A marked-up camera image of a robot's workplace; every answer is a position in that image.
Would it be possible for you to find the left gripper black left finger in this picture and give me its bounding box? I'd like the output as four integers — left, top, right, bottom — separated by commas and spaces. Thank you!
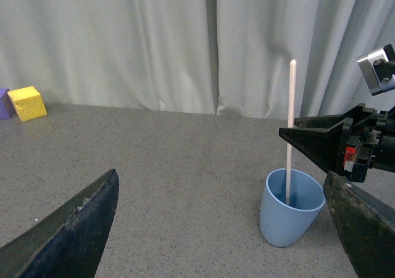
1, 169, 119, 277

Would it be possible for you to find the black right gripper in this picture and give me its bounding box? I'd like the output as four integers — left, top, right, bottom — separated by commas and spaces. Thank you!
279, 104, 394, 182

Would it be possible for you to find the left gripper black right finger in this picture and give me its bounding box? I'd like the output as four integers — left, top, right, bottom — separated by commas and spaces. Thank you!
323, 171, 394, 277

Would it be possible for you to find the white chopstick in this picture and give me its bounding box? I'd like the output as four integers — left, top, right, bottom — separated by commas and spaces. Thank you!
285, 59, 297, 205

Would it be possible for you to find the blue cup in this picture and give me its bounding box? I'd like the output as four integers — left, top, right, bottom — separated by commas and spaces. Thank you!
259, 168, 326, 247

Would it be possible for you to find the grey curtain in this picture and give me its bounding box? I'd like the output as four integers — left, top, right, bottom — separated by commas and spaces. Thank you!
1, 0, 394, 119

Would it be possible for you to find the yellow foam cube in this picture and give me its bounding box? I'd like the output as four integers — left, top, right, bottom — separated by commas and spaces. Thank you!
7, 86, 47, 121

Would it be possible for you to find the purple foam cube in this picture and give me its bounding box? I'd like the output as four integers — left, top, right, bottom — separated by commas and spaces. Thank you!
0, 88, 15, 120

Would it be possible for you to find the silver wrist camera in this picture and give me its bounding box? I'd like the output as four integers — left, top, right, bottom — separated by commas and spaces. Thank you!
357, 44, 394, 96

